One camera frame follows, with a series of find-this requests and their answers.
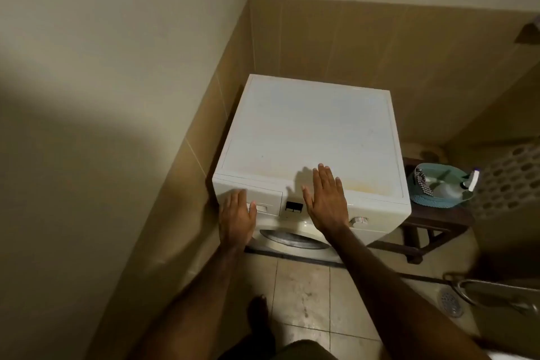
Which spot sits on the white washing machine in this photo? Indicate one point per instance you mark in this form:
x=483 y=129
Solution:
x=312 y=127

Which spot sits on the person's dark shorts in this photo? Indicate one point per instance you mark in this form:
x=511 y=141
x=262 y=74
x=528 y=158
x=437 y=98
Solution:
x=308 y=351

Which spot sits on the person's bare foot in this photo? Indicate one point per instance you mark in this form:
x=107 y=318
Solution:
x=258 y=317

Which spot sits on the white spray bottle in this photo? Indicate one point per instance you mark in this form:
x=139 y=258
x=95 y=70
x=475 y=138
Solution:
x=447 y=192

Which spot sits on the round metal floor drain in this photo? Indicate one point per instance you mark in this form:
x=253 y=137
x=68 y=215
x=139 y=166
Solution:
x=449 y=302

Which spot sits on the person's left hand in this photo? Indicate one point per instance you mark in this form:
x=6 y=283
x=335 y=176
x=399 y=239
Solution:
x=236 y=220

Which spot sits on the person's right forearm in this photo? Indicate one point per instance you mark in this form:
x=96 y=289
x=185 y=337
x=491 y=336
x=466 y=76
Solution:
x=392 y=300

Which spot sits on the person's right hand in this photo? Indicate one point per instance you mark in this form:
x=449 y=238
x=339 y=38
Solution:
x=325 y=203

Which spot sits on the teal plastic basket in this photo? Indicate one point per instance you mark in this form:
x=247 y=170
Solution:
x=434 y=203

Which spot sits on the person's left forearm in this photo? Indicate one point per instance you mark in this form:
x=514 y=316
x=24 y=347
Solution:
x=190 y=309

